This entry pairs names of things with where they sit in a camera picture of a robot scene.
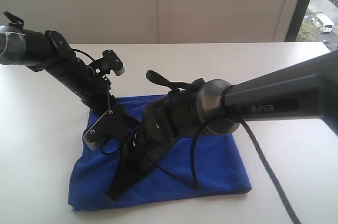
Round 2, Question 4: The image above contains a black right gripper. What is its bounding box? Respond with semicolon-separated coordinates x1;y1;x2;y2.
105;125;174;201

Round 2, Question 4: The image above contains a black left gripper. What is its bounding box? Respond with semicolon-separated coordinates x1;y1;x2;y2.
60;59;116;114

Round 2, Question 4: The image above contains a blue microfibre towel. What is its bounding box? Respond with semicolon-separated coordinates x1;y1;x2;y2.
68;95;252;206

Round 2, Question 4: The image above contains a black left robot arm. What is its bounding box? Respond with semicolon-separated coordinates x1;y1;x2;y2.
1;24;116;114

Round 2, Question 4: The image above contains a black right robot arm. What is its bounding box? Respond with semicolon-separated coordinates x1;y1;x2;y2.
106;51;337;201

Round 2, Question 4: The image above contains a beige partition panel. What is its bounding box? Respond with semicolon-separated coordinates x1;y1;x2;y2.
1;0;298;44

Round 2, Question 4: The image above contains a white van outside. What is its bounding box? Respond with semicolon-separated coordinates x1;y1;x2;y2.
311;14;334;33

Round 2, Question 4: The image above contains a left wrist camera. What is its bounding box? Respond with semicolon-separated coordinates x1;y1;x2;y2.
89;50;125;77

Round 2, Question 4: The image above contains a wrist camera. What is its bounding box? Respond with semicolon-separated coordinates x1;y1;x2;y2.
89;50;125;77
83;106;140;151

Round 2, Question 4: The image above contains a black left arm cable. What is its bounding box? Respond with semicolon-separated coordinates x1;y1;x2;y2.
71;48;96;65

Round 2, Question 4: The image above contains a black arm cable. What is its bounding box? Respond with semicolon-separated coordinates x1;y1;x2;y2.
71;48;96;65
155;120;302;224

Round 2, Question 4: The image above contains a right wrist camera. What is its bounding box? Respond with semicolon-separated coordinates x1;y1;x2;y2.
83;106;140;151

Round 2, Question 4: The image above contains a black velcro strap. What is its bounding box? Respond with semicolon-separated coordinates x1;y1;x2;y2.
145;69;191;92
2;10;26;31

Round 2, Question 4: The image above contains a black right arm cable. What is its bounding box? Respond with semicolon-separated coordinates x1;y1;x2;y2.
155;120;302;224

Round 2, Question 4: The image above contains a black left velcro strap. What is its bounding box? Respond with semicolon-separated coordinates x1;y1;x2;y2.
2;10;26;31

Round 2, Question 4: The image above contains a dark window frame post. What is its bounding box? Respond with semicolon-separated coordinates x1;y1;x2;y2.
284;0;310;42

